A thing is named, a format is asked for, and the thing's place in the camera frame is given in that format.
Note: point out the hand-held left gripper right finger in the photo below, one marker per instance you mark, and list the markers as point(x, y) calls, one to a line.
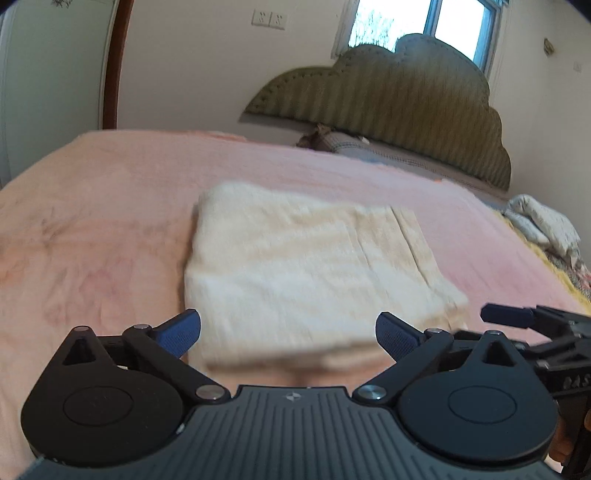
point(395, 335)

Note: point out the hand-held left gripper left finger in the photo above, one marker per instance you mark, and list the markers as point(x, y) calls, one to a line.
point(181, 333)

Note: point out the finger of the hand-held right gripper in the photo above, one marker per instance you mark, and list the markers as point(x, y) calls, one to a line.
point(505, 314)
point(535, 355)

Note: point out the cream white towel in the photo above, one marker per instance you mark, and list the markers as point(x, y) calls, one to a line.
point(314, 277)

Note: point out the person's right hand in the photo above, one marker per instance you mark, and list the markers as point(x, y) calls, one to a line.
point(561, 438)

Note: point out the yellow bed sheet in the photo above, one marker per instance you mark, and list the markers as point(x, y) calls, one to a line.
point(554, 267)

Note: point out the floral crumpled quilt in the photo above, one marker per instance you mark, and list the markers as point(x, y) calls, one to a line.
point(545, 221)

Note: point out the pink blanket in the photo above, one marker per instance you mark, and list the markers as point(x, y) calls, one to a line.
point(92, 221)

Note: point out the grey pillow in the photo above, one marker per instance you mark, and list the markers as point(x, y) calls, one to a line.
point(392, 152)

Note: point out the green padded headboard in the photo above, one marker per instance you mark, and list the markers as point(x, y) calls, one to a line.
point(392, 101)

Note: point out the window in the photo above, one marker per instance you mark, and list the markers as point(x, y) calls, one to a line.
point(461, 27)

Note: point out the white flower-print wardrobe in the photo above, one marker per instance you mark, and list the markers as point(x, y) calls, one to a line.
point(51, 69)

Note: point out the brown wooden frame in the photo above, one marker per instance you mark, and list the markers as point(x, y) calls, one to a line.
point(115, 69)

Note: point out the white wall socket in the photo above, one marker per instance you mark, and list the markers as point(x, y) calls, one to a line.
point(278, 21)
point(260, 18)

